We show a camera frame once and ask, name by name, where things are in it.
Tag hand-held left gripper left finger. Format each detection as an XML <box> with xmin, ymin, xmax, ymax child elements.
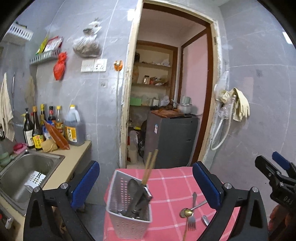
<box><xmin>23</xmin><ymin>160</ymin><xmax>100</xmax><ymax>241</ymax></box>

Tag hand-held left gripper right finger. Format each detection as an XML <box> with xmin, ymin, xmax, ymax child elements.
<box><xmin>192</xmin><ymin>161</ymin><xmax>269</xmax><ymax>241</ymax></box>

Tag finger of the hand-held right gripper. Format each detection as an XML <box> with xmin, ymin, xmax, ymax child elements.
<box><xmin>272</xmin><ymin>151</ymin><xmax>291</xmax><ymax>171</ymax></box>
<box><xmin>255</xmin><ymin>155</ymin><xmax>281</xmax><ymax>183</ymax></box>

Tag gold bowl spoon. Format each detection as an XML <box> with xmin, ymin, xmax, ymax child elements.
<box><xmin>180</xmin><ymin>208</ymin><xmax>193</xmax><ymax>241</ymax></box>

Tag steel fork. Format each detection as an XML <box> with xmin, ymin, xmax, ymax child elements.
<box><xmin>187</xmin><ymin>192</ymin><xmax>197</xmax><ymax>231</ymax></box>

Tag white perforated utensil basket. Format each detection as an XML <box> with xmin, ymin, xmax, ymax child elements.
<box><xmin>106</xmin><ymin>170</ymin><xmax>153</xmax><ymax>240</ymax></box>

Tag wooden chopstick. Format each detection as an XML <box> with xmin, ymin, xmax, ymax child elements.
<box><xmin>142</xmin><ymin>152</ymin><xmax>153</xmax><ymax>186</ymax></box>
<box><xmin>144</xmin><ymin>149</ymin><xmax>159</xmax><ymax>186</ymax></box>

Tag person's right hand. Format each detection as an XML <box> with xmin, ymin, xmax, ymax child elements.
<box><xmin>269</xmin><ymin>204</ymin><xmax>286</xmax><ymax>232</ymax></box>

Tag beige countertop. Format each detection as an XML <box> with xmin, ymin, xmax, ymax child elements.
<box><xmin>0</xmin><ymin>140</ymin><xmax>92</xmax><ymax>241</ymax></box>

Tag pink checked tablecloth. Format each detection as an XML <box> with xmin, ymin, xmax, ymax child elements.
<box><xmin>103</xmin><ymin>166</ymin><xmax>242</xmax><ymax>241</ymax></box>

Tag tan tied bundle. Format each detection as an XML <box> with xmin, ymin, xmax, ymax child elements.
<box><xmin>42</xmin><ymin>140</ymin><xmax>58</xmax><ymax>153</ymax></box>

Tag white perforated tray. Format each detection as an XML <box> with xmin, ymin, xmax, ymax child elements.
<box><xmin>24</xmin><ymin>170</ymin><xmax>47</xmax><ymax>193</ymax></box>

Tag orange brown packet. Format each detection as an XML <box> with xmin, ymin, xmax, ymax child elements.
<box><xmin>43</xmin><ymin>120</ymin><xmax>70</xmax><ymax>150</ymax></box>

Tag large oil jug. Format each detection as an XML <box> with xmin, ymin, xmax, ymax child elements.
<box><xmin>63</xmin><ymin>105</ymin><xmax>86</xmax><ymax>146</ymax></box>

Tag grey appliance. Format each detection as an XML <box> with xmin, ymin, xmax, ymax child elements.
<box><xmin>143</xmin><ymin>111</ymin><xmax>199</xmax><ymax>169</ymax></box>

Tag white plastic jug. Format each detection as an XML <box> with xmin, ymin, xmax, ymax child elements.
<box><xmin>127</xmin><ymin>131</ymin><xmax>139</xmax><ymax>163</ymax></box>

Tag stainless steel sink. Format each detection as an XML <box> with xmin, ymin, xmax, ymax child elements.
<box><xmin>0</xmin><ymin>152</ymin><xmax>65</xmax><ymax>217</ymax></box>

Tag soy sauce bottle yellow label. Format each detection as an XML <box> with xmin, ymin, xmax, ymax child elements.
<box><xmin>32</xmin><ymin>106</ymin><xmax>45</xmax><ymax>151</ymax></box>

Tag yellow cap sauce bottle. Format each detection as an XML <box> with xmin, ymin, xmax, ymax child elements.
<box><xmin>55</xmin><ymin>106</ymin><xmax>65</xmax><ymax>136</ymax></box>

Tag cream rubber gloves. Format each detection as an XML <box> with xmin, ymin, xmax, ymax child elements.
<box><xmin>219</xmin><ymin>87</ymin><xmax>250</xmax><ymax>122</ymax></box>

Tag dark pump bottle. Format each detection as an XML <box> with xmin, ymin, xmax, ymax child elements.
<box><xmin>23</xmin><ymin>108</ymin><xmax>35</xmax><ymax>149</ymax></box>

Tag dark cap sauce bottle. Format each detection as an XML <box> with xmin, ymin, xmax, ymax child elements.
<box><xmin>47</xmin><ymin>106</ymin><xmax>56</xmax><ymax>122</ymax></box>

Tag aluminium pot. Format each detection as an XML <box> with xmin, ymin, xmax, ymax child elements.
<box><xmin>177</xmin><ymin>103</ymin><xmax>193</xmax><ymax>114</ymax></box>

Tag pale green holder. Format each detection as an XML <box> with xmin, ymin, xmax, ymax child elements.
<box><xmin>0</xmin><ymin>153</ymin><xmax>14</xmax><ymax>165</ymax></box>

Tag wooden cutting board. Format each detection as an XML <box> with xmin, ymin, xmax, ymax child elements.
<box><xmin>151</xmin><ymin>109</ymin><xmax>185</xmax><ymax>118</ymax></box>

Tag clear plastic bag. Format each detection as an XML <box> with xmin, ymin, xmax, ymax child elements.
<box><xmin>214</xmin><ymin>71</ymin><xmax>232</xmax><ymax>118</ymax></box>

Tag beige towel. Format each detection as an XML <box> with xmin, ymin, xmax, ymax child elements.
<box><xmin>0</xmin><ymin>73</ymin><xmax>15</xmax><ymax>142</ymax></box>

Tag red plastic bag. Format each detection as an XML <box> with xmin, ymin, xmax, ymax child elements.
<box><xmin>53</xmin><ymin>52</ymin><xmax>68</xmax><ymax>81</ymax></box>

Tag hanging metal utensil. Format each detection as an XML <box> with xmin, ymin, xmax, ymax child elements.
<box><xmin>11</xmin><ymin>72</ymin><xmax>16</xmax><ymax>102</ymax></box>

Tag wooden shelf unit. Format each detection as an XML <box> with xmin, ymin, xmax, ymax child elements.
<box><xmin>131</xmin><ymin>40</ymin><xmax>178</xmax><ymax>109</ymax></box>

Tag clear bag with dark contents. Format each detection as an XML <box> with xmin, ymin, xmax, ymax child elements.
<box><xmin>72</xmin><ymin>19</ymin><xmax>102</xmax><ymax>58</ymax></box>

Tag red snack packet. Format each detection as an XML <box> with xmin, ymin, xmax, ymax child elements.
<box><xmin>44</xmin><ymin>36</ymin><xmax>63</xmax><ymax>52</ymax></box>

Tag green snack packet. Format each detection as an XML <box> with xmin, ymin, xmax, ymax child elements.
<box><xmin>38</xmin><ymin>35</ymin><xmax>49</xmax><ymax>54</ymax></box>

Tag white hose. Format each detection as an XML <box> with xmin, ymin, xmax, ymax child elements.
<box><xmin>209</xmin><ymin>94</ymin><xmax>237</xmax><ymax>151</ymax></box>

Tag white cable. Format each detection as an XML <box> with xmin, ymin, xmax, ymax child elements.
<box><xmin>116</xmin><ymin>70</ymin><xmax>122</xmax><ymax>167</ymax></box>

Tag pink door with brown frame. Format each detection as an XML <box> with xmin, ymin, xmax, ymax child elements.
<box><xmin>180</xmin><ymin>30</ymin><xmax>213</xmax><ymax>116</ymax></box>

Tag white wall switch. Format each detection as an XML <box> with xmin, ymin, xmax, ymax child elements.
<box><xmin>81</xmin><ymin>59</ymin><xmax>95</xmax><ymax>73</ymax></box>

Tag white wall socket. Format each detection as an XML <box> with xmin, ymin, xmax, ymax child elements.
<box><xmin>94</xmin><ymin>58</ymin><xmax>108</xmax><ymax>72</ymax></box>

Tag grey wall rack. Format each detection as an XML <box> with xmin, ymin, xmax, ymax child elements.
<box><xmin>29</xmin><ymin>49</ymin><xmax>62</xmax><ymax>65</ymax></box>

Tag white wall basket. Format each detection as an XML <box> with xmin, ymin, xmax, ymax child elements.
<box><xmin>7</xmin><ymin>22</ymin><xmax>34</xmax><ymax>41</ymax></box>

